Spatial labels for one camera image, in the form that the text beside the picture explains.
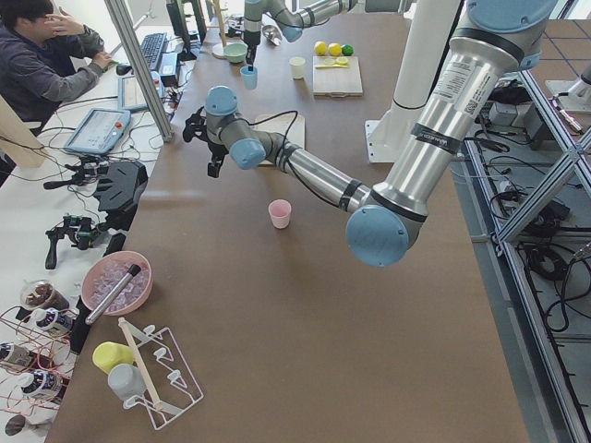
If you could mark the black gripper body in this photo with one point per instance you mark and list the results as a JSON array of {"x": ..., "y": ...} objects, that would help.
[
  {"x": 214, "y": 150},
  {"x": 251, "y": 39}
]

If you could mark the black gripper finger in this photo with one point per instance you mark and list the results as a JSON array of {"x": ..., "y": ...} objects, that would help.
[
  {"x": 250, "y": 56},
  {"x": 214, "y": 166}
]

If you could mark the blue plastic cup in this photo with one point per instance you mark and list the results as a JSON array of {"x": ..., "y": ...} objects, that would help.
[{"x": 249, "y": 75}]

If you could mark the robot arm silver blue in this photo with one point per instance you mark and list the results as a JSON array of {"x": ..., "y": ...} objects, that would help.
[
  {"x": 291, "y": 24},
  {"x": 492, "y": 39}
]

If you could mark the cream plastic tray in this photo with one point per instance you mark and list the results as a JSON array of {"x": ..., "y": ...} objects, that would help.
[{"x": 295, "y": 134}]

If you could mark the green bowl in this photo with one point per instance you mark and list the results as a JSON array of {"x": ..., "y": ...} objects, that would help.
[{"x": 235, "y": 52}]

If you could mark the wooden mug tree stand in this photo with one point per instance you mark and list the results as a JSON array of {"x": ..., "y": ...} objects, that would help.
[{"x": 218, "y": 49}]

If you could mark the cream plastic cup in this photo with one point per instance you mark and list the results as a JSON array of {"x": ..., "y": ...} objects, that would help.
[{"x": 298, "y": 67}]

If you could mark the yellow lemon left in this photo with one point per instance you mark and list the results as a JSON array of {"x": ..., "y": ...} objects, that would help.
[{"x": 320, "y": 48}]

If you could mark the yellow lemon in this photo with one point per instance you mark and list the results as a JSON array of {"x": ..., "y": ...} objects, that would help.
[
  {"x": 335, "y": 49},
  {"x": 320, "y": 48}
]

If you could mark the blue teach pendant rear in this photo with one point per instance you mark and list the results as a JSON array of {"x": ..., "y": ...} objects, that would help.
[{"x": 130, "y": 97}]

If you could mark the blue teach pendant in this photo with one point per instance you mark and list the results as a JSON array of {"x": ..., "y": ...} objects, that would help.
[
  {"x": 130, "y": 97},
  {"x": 98, "y": 132}
]

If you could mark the pink plastic cup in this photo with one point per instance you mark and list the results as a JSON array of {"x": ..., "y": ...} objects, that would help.
[{"x": 280, "y": 211}]

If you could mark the yellow lemon middle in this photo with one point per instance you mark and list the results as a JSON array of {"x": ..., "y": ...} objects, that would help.
[{"x": 335, "y": 49}]

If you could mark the yellow plastic knife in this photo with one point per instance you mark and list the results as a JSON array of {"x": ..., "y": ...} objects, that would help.
[{"x": 334, "y": 66}]

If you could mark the black keyboard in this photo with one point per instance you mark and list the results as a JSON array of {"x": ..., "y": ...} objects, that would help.
[{"x": 152, "y": 47}]

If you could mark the wooden cutting board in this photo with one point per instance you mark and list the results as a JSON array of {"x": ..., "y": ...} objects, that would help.
[{"x": 337, "y": 82}]

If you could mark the computer mouse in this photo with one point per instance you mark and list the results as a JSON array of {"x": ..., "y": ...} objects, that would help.
[{"x": 122, "y": 69}]

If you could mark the blue teach pendant front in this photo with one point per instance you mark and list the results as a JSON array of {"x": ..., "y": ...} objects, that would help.
[{"x": 98, "y": 132}]

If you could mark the green lime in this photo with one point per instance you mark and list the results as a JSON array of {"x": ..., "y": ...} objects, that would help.
[{"x": 347, "y": 50}]

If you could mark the handheld gripper tool upper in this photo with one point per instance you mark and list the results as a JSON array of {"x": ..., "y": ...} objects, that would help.
[{"x": 88, "y": 170}]

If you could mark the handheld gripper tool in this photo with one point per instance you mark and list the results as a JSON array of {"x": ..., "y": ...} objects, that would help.
[
  {"x": 81, "y": 231},
  {"x": 88, "y": 170}
]

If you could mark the metal ice scoop tube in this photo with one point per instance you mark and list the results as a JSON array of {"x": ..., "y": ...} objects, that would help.
[{"x": 131, "y": 273}]

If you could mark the handheld gripper tool lower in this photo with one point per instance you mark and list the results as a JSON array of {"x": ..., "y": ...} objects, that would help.
[{"x": 81, "y": 231}]

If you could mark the pink bowl with ice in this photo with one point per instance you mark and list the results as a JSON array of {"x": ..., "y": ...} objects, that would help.
[{"x": 108, "y": 272}]

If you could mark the seated person dark hoodie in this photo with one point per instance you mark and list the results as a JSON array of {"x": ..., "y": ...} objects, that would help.
[{"x": 47, "y": 58}]

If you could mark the yellow plastic cup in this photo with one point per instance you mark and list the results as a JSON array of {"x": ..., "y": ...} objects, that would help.
[{"x": 109, "y": 354}]

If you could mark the iced coffee cup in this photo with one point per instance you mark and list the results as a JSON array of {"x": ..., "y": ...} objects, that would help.
[{"x": 42, "y": 294}]

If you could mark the bottle with dark label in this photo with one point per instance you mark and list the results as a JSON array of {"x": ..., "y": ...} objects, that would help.
[{"x": 52, "y": 321}]

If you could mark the grey plastic cup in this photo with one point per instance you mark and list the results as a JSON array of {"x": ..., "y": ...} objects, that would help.
[{"x": 126, "y": 381}]

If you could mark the aluminium frame post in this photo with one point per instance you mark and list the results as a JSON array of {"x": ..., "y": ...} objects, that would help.
[{"x": 120, "y": 17}]

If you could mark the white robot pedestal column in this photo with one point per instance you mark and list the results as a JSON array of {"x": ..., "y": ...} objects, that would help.
[{"x": 425, "y": 51}]

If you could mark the white wire cup rack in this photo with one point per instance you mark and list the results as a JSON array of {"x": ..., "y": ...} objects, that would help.
[{"x": 172, "y": 389}]

